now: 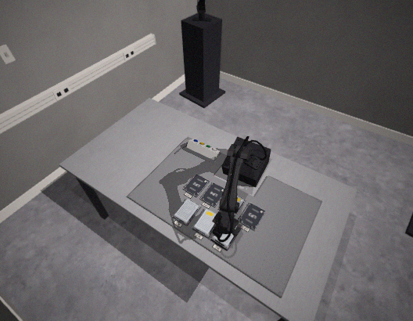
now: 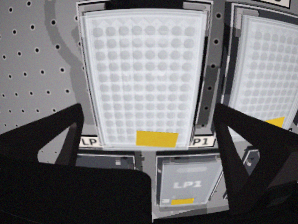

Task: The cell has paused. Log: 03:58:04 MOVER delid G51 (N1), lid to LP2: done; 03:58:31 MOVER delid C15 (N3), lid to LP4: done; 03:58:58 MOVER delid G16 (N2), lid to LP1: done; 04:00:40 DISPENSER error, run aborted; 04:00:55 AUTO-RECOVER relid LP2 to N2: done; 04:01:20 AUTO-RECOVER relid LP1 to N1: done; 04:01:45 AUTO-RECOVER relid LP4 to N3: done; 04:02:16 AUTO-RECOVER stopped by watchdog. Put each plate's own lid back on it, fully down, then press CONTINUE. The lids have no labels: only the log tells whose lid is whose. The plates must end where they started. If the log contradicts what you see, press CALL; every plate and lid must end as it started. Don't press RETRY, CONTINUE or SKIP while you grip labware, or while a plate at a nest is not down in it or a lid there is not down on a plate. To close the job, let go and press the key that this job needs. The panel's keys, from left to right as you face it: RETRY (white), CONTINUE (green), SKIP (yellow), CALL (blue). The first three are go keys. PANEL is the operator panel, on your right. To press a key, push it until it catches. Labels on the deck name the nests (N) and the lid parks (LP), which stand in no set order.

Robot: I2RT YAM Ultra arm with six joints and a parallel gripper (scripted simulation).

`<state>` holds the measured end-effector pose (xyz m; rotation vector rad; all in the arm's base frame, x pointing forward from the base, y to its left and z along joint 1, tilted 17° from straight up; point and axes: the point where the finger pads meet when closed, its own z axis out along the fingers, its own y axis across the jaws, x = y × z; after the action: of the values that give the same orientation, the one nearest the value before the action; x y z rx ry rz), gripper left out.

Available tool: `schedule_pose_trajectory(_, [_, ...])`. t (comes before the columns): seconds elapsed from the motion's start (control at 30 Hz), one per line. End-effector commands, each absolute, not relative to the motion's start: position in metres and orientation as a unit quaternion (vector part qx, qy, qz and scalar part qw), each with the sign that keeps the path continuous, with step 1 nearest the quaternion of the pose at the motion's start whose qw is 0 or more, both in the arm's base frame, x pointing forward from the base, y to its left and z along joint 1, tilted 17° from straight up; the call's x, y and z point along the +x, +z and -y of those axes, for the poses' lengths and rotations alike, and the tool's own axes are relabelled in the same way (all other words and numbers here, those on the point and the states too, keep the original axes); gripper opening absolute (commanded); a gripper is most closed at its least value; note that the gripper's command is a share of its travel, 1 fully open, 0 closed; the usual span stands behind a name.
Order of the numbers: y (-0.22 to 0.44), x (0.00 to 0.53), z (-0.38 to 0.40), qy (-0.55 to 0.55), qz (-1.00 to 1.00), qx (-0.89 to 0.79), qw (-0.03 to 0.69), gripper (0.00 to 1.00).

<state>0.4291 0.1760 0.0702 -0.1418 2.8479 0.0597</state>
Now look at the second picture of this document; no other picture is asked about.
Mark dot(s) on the white microplate lid with yellow tape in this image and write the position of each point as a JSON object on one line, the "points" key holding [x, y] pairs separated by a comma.
{"points": [[144, 72]]}

